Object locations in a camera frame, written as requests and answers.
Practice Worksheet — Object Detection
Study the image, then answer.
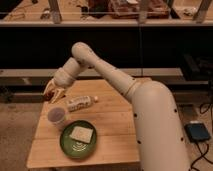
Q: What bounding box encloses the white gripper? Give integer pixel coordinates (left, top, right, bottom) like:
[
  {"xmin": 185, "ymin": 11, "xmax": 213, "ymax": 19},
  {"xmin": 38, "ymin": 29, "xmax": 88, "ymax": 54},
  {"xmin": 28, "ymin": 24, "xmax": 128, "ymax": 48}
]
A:
[{"xmin": 43, "ymin": 67, "xmax": 78, "ymax": 103}]

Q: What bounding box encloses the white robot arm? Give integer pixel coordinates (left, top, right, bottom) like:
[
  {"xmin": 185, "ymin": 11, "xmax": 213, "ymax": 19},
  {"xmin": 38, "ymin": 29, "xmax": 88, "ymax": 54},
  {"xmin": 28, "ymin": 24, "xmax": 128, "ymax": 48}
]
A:
[{"xmin": 44, "ymin": 42, "xmax": 191, "ymax": 171}]

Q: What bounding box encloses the plastic bottle with white cap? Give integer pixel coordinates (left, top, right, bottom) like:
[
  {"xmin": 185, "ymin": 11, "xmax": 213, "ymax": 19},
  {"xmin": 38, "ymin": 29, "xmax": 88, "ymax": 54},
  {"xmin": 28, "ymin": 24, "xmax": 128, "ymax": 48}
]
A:
[{"xmin": 66, "ymin": 96, "xmax": 98, "ymax": 112}]

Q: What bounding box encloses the white sandwich slice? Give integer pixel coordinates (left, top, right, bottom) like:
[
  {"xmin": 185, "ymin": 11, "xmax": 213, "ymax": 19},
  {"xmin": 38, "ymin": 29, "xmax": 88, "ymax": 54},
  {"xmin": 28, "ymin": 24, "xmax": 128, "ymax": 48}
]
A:
[{"xmin": 70, "ymin": 126, "xmax": 93, "ymax": 143}]

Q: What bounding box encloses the black cable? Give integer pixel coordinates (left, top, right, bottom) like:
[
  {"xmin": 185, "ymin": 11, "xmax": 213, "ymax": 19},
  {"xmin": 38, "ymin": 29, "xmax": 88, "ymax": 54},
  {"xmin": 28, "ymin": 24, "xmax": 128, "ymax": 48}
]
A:
[{"xmin": 186, "ymin": 76, "xmax": 213, "ymax": 171}]

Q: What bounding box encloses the background shelf with clutter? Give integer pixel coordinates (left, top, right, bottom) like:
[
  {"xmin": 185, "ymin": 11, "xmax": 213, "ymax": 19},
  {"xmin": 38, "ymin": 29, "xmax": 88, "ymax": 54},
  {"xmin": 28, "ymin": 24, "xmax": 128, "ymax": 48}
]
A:
[{"xmin": 0, "ymin": 0, "xmax": 213, "ymax": 27}]

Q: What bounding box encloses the black foot pedal box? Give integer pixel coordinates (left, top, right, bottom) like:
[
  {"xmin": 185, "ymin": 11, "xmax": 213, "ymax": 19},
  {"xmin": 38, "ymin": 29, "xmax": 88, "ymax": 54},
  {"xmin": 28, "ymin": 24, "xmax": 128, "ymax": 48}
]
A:
[{"xmin": 184, "ymin": 123, "xmax": 211, "ymax": 143}]

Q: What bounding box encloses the green plate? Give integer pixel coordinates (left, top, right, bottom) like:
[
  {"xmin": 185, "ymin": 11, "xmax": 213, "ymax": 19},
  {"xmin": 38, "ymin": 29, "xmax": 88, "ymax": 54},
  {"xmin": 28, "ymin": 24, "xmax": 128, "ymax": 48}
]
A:
[{"xmin": 60, "ymin": 120, "xmax": 97, "ymax": 159}]

